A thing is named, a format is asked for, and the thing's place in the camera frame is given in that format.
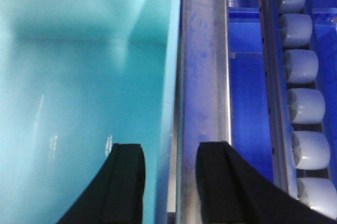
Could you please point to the blue bin lower shelf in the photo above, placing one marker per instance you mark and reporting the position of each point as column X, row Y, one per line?
column 251, row 130

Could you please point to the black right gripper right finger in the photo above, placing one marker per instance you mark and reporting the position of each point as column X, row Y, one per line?
column 232, row 191

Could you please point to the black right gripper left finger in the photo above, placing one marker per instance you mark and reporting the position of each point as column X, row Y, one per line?
column 115, row 195

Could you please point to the steel rack rail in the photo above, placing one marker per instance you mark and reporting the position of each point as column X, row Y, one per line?
column 203, row 95

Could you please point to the light cyan plastic bin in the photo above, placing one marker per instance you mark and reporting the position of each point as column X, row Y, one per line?
column 78, row 76

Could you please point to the white roller track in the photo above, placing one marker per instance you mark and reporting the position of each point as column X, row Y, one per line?
column 302, row 131

